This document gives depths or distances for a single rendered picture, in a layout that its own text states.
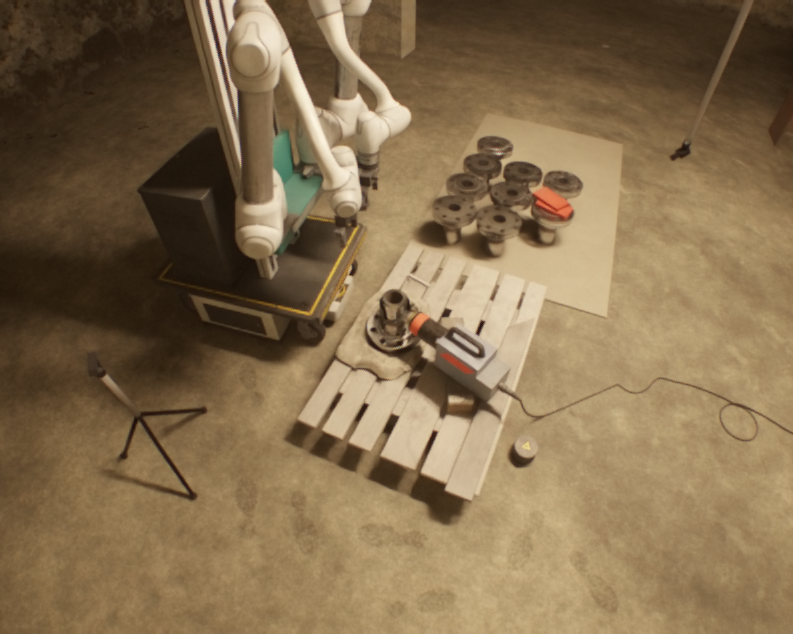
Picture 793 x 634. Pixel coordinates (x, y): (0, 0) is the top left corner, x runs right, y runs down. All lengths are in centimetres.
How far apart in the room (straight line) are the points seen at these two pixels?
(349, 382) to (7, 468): 169
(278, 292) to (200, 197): 57
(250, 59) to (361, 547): 168
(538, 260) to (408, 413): 135
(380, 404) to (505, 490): 64
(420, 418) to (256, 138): 124
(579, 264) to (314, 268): 158
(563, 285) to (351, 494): 164
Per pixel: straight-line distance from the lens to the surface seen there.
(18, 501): 257
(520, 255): 285
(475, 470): 185
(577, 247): 304
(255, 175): 147
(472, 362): 180
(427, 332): 191
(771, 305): 342
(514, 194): 297
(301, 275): 224
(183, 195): 201
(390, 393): 200
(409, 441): 190
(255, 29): 129
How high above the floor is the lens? 187
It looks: 50 degrees down
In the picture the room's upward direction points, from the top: straight up
